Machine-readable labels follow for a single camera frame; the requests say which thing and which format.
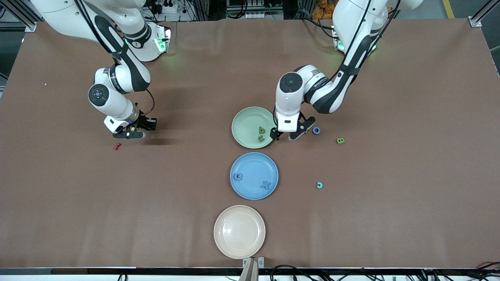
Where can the brown table cover sheet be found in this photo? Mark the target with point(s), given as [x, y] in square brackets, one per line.
[390, 234]

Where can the blue foam letter e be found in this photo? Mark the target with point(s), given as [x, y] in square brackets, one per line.
[235, 177]

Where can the green foam letter p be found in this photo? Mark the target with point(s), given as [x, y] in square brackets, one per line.
[261, 132]

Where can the blue foam letter x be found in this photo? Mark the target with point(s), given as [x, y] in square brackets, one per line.
[266, 185]

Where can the beige plate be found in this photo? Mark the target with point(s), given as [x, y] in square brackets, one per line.
[239, 232]

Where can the blue foam letter O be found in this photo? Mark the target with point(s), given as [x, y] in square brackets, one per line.
[313, 130]

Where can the white power strip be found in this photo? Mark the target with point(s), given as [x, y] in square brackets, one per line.
[258, 15]

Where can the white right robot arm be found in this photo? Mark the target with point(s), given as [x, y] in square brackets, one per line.
[113, 103]

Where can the power strip with plugs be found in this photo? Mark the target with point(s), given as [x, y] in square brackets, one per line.
[168, 8]

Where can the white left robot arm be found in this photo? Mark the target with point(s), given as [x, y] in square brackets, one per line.
[289, 97]

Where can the black table edge rail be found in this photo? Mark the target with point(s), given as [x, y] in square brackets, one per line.
[156, 271]

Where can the green foam letter B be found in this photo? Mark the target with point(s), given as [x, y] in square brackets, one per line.
[340, 140]

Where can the grey metal table bracket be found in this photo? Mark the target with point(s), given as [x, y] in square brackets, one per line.
[260, 262]

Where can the blue plate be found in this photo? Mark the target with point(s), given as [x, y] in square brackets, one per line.
[254, 168]

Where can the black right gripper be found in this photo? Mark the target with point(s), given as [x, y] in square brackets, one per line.
[147, 122]

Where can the orange packaged goods pile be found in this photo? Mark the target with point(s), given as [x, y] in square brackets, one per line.
[322, 9]

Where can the light green plate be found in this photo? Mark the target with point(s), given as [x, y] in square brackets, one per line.
[246, 125]

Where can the green foam letter u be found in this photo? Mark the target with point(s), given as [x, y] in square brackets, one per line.
[261, 139]

